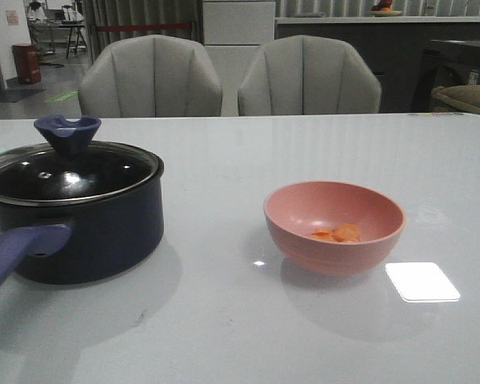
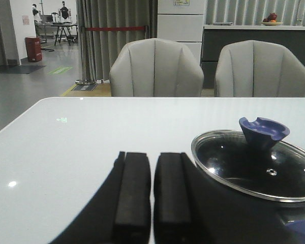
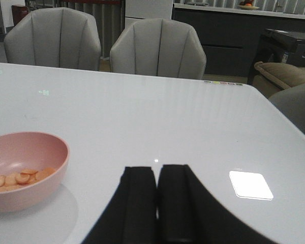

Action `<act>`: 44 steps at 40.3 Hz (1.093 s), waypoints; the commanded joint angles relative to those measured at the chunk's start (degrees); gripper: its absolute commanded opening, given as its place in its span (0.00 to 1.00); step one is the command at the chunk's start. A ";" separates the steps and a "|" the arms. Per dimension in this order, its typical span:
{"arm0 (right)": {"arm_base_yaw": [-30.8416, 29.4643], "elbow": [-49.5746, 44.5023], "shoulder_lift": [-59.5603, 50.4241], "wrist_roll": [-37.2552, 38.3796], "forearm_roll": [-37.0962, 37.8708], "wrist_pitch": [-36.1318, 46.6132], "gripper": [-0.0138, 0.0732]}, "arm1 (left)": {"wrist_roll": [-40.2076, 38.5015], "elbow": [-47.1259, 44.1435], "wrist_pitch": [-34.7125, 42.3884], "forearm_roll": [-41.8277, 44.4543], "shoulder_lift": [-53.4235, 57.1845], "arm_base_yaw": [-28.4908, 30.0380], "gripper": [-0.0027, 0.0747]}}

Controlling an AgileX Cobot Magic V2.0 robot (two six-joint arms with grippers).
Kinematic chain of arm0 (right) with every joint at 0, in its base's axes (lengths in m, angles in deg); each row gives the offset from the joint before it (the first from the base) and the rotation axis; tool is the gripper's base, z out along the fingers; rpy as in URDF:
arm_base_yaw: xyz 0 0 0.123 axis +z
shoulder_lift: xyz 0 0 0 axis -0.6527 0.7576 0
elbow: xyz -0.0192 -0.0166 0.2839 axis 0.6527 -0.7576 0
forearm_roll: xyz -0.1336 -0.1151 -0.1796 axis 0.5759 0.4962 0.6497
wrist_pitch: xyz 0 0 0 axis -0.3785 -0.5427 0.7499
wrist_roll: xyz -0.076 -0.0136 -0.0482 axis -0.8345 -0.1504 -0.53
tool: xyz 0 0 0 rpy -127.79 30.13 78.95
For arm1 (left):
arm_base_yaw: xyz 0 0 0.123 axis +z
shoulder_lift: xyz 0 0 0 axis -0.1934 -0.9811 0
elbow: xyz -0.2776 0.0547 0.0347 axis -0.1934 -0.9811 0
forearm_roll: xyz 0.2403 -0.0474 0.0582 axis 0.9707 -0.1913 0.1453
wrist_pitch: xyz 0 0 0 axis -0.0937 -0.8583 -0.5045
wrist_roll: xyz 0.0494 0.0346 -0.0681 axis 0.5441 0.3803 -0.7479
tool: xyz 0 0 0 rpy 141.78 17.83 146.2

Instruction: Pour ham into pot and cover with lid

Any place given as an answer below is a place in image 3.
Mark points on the left grey upholstered chair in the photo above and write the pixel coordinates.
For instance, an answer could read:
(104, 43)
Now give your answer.
(55, 37)

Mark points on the dark side table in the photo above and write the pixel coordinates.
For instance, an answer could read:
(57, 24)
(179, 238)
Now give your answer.
(279, 46)

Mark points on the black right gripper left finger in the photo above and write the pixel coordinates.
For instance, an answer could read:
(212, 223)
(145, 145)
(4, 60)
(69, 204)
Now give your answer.
(130, 215)

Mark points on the red bin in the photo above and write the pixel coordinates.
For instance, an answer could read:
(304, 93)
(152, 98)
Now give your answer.
(18, 13)

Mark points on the right grey upholstered chair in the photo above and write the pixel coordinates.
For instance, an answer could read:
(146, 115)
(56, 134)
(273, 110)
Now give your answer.
(159, 47)

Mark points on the beige cushion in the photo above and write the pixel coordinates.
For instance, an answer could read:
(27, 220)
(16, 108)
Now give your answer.
(281, 74)

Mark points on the grey upholstered chair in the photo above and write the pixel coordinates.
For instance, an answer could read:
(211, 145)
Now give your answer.
(159, 47)
(55, 37)

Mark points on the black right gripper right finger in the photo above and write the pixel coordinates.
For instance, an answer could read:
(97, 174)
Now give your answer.
(189, 213)

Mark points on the white cabinet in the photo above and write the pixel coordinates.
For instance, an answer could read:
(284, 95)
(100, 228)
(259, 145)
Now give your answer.
(146, 9)

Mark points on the pink plastic bowl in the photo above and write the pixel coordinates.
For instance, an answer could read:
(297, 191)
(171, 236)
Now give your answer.
(35, 151)

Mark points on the grey curtain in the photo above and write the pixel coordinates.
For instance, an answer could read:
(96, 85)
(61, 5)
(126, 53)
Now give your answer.
(109, 16)

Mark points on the orange ham slices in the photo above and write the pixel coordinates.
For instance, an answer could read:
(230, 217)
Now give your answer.
(23, 178)

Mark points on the fruit plate on counter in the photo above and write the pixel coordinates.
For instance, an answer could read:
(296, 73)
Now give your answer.
(247, 5)

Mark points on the grey chair at table side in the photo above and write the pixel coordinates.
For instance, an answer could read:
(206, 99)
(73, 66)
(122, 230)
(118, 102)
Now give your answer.
(291, 102)

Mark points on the dark kitchen counter cabinet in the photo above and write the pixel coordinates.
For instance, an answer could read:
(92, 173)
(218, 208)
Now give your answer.
(230, 37)

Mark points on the colour dot sticker strip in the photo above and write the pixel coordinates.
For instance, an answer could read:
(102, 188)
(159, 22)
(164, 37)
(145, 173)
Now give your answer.
(223, 83)

